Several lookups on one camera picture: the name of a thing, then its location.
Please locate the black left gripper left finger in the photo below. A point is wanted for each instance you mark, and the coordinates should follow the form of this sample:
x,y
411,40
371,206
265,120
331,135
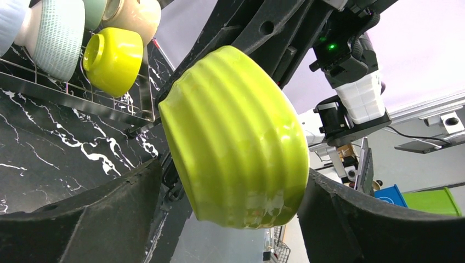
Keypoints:
x,y
110,223

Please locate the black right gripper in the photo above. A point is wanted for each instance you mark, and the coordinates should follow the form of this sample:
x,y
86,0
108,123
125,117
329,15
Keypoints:
x,y
344,52

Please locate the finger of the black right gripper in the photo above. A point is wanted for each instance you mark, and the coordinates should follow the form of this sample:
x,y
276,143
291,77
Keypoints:
x,y
276,34

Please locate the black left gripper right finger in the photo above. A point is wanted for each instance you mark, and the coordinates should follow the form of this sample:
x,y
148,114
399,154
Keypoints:
x,y
340,224

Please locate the white square bowl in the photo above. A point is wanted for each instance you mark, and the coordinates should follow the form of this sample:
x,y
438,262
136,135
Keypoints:
x,y
236,142

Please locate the beige floral bowl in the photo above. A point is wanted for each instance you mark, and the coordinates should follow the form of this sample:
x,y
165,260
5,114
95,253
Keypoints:
x,y
140,16

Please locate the yellow bowl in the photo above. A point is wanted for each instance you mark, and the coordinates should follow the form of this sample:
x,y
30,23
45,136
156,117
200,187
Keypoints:
x,y
112,60

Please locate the pale green celadon bowl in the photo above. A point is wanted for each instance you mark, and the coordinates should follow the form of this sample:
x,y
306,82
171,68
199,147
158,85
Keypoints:
x,y
52,33

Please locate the white round bowl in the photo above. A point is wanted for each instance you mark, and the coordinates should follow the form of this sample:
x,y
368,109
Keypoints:
x,y
13,13

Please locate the stainless steel dish rack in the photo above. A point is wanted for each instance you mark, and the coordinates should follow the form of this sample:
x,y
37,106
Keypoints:
x,y
136,108

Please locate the blue storage bin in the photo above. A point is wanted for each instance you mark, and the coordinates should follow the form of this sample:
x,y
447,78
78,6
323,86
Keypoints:
x,y
391,195

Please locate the green storage bin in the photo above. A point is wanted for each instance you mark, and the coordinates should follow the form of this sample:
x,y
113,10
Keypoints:
x,y
433,201

